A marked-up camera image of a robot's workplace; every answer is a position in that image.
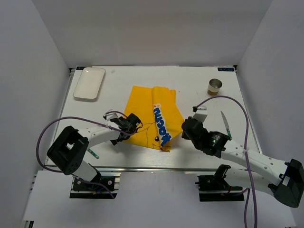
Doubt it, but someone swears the yellow Pikachu cloth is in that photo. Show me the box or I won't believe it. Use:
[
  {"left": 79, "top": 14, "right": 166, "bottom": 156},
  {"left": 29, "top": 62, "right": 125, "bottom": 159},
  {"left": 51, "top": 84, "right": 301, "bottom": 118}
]
[{"left": 124, "top": 86, "right": 184, "bottom": 152}]

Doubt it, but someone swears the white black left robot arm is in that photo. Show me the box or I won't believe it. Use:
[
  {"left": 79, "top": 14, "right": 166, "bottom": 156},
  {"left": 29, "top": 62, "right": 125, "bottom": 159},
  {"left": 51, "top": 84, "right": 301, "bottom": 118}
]
[{"left": 47, "top": 112, "right": 141, "bottom": 190}]

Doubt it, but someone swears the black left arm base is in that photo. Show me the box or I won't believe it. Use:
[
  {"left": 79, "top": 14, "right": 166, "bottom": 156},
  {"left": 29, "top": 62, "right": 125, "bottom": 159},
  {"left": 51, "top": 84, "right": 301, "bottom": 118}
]
[{"left": 69, "top": 172, "right": 121, "bottom": 200}]

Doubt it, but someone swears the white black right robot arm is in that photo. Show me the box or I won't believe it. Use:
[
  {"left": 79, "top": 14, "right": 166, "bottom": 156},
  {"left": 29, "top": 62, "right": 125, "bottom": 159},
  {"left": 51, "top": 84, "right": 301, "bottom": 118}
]
[{"left": 181, "top": 117, "right": 304, "bottom": 208}]

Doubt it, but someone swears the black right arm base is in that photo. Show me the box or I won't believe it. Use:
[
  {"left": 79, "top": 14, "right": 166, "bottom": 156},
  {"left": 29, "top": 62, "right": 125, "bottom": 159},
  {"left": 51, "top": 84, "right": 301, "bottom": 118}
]
[{"left": 195, "top": 165, "right": 244, "bottom": 202}]

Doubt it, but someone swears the metal cup with paper sleeve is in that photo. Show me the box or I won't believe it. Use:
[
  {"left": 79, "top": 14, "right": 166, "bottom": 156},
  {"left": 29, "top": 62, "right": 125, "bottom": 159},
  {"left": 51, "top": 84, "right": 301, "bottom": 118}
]
[{"left": 207, "top": 78, "right": 222, "bottom": 96}]

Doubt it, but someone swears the white rectangular plate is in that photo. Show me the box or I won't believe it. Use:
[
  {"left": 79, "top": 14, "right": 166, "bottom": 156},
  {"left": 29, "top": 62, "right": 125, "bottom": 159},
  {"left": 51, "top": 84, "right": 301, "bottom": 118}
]
[{"left": 73, "top": 66, "right": 106, "bottom": 102}]

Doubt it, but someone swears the knife with teal handle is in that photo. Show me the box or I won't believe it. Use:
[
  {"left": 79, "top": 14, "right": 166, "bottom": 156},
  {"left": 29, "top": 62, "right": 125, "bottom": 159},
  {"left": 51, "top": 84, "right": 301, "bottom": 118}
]
[{"left": 220, "top": 111, "right": 232, "bottom": 139}]

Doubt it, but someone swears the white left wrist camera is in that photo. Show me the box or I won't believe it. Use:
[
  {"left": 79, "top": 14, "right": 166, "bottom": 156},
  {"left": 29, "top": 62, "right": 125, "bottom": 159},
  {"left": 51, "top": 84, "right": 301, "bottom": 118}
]
[{"left": 103, "top": 109, "right": 118, "bottom": 122}]

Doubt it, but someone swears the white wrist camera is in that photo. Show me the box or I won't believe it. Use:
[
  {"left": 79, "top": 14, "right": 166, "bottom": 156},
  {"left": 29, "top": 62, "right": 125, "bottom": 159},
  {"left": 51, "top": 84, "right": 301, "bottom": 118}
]
[
  {"left": 103, "top": 109, "right": 118, "bottom": 122},
  {"left": 192, "top": 105, "right": 208, "bottom": 123}
]

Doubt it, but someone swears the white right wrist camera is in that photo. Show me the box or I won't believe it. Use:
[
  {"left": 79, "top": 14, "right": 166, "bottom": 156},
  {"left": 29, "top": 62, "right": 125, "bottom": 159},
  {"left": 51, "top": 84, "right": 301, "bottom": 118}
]
[{"left": 192, "top": 105, "right": 208, "bottom": 123}]

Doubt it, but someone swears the teal handled cutlery piece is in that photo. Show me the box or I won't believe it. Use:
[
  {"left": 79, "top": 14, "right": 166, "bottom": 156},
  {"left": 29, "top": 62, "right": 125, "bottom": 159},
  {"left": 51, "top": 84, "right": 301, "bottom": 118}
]
[{"left": 87, "top": 149, "right": 99, "bottom": 159}]

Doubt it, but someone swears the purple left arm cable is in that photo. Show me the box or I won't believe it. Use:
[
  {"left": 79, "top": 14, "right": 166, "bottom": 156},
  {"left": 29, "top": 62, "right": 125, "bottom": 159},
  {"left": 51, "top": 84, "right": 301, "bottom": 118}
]
[{"left": 35, "top": 110, "right": 143, "bottom": 200}]

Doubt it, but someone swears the aluminium table frame rail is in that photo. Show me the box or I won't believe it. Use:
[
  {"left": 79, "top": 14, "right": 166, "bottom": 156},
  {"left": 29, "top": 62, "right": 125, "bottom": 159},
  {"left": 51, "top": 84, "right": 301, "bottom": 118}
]
[{"left": 56, "top": 66, "right": 261, "bottom": 171}]

